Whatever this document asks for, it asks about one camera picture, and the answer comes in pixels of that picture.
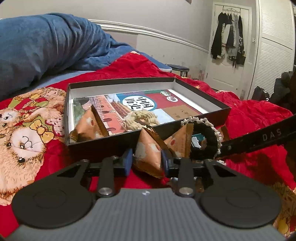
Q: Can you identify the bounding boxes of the blue round stool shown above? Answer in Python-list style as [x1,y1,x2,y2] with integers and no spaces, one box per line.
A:
[166,64,190,78]

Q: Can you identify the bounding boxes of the red cartoon print blanket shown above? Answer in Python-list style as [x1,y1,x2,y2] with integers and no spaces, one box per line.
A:
[0,52,296,238]

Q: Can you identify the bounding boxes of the dark clothes on door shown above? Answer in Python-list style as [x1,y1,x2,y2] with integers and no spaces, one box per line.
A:
[211,12,246,67]

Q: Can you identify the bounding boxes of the black shallow cardboard box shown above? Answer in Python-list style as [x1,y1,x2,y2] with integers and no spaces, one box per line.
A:
[64,77,230,166]

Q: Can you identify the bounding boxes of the black white lace scrunchie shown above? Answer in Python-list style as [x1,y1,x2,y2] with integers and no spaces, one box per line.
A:
[181,116,223,161]

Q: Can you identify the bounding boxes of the cream braided scrunchie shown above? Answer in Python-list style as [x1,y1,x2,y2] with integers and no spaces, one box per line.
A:
[123,109,160,131]

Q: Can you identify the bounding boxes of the brown triangular snack packet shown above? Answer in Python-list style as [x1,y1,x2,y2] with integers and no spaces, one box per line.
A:
[69,104,109,143]

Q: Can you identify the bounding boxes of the white door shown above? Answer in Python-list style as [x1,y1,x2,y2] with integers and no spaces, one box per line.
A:
[205,2,252,95]

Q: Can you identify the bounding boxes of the blue fleece blanket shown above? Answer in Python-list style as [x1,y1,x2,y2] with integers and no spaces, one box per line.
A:
[0,12,173,102]

